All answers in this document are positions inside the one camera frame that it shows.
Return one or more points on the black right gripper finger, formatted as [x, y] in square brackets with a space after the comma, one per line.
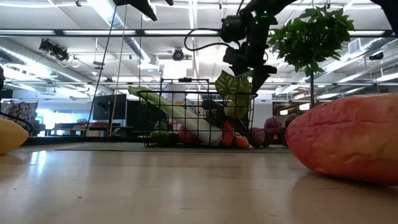
[258, 82]

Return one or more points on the green grape bunch with leaf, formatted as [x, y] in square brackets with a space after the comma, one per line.
[230, 85]

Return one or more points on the pale green celery stalk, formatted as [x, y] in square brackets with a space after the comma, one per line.
[183, 116]

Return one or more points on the red tomato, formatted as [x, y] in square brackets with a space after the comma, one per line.
[186, 136]

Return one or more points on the red yellow mango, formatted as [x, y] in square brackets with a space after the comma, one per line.
[348, 140]

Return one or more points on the yellow lemon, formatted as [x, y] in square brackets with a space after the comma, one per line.
[11, 135]

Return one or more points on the green potted plant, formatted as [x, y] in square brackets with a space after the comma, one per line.
[311, 37]

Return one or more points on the black computer monitor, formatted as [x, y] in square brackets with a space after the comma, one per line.
[109, 107]

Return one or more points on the black cabinet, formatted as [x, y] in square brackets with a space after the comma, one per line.
[140, 115]

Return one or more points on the green cucumber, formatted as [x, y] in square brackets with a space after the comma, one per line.
[163, 137]

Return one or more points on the floral patterned chair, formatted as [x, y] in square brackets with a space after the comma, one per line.
[21, 112]

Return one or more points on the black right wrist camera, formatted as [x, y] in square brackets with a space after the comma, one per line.
[233, 28]

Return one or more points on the black overhead camera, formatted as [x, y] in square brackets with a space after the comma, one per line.
[178, 54]

